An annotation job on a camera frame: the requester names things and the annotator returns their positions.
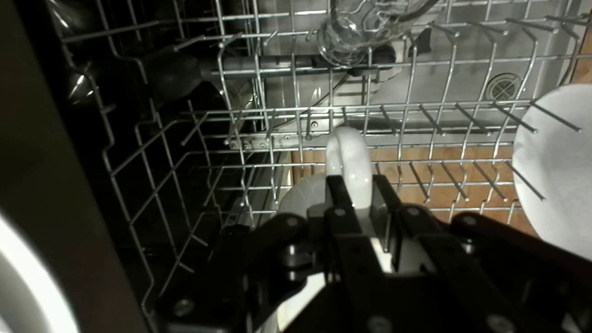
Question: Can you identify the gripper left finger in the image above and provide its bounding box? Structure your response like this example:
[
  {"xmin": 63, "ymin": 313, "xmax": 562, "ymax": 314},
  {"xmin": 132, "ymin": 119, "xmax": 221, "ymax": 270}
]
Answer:
[{"xmin": 155, "ymin": 175, "xmax": 389, "ymax": 333}]

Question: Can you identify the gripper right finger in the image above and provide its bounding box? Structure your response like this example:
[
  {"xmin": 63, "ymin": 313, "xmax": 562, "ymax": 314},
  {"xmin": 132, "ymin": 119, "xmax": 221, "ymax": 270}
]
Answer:
[{"xmin": 373, "ymin": 174, "xmax": 592, "ymax": 333}]

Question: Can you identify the white mug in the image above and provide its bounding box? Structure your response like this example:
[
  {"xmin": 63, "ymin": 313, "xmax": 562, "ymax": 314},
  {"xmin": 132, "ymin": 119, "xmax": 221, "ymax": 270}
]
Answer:
[{"xmin": 276, "ymin": 126, "xmax": 438, "ymax": 333}]

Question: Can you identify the dishwasher door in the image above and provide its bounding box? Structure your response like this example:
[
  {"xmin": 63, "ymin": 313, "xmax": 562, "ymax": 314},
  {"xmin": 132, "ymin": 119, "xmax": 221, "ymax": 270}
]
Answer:
[{"xmin": 222, "ymin": 0, "xmax": 584, "ymax": 149}]

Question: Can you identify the dishwasher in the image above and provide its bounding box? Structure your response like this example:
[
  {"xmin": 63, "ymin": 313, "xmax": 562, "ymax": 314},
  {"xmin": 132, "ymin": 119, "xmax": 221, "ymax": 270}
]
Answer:
[{"xmin": 14, "ymin": 0, "xmax": 592, "ymax": 333}]

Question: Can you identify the white plate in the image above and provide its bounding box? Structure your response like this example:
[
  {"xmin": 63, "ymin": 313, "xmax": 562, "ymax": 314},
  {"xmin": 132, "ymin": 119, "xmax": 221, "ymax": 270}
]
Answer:
[{"xmin": 512, "ymin": 83, "xmax": 592, "ymax": 260}]

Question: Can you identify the white round dish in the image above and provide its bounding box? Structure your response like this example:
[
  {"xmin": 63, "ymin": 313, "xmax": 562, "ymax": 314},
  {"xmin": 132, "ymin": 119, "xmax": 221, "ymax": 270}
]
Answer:
[{"xmin": 0, "ymin": 210, "xmax": 80, "ymax": 333}]

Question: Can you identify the clear glass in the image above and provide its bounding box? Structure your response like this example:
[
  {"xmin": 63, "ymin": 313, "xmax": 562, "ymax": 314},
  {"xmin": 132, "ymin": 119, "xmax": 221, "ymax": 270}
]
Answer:
[{"xmin": 317, "ymin": 0, "xmax": 440, "ymax": 66}]

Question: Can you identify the wire dishwasher rack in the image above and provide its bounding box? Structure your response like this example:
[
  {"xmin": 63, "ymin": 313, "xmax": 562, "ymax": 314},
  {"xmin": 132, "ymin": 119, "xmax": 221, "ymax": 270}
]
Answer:
[{"xmin": 46, "ymin": 0, "xmax": 592, "ymax": 333}]

